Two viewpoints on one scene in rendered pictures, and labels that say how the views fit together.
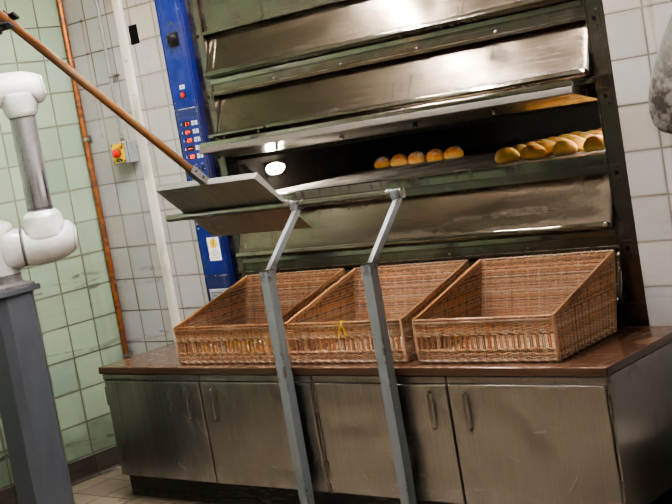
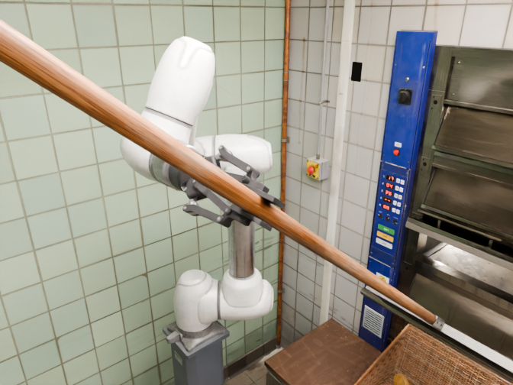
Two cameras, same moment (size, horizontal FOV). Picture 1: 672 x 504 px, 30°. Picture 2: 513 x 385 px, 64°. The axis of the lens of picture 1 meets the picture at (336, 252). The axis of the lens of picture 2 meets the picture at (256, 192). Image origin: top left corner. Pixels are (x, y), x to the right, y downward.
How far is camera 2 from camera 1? 3.87 m
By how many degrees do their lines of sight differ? 20
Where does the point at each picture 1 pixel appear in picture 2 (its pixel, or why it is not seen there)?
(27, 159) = (238, 232)
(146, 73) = (359, 112)
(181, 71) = (402, 130)
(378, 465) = not seen: outside the picture
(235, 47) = (484, 131)
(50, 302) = not seen: hidden behind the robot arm
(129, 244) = not seen: hidden behind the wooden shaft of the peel
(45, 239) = (242, 308)
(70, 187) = (265, 177)
